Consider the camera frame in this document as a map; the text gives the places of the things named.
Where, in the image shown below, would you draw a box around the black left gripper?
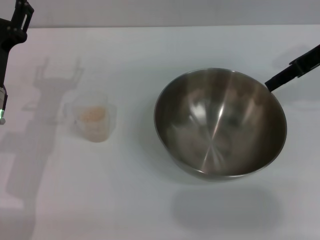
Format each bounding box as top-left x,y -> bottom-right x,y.
0,0 -> 35,89

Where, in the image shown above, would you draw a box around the stainless steel mixing bowl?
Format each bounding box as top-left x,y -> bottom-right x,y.
153,67 -> 288,182

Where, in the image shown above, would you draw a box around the white rice grains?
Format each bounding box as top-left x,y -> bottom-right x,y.
76,106 -> 107,125

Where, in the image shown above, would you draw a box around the clear plastic measuring cup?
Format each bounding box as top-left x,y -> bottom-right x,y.
62,91 -> 118,144

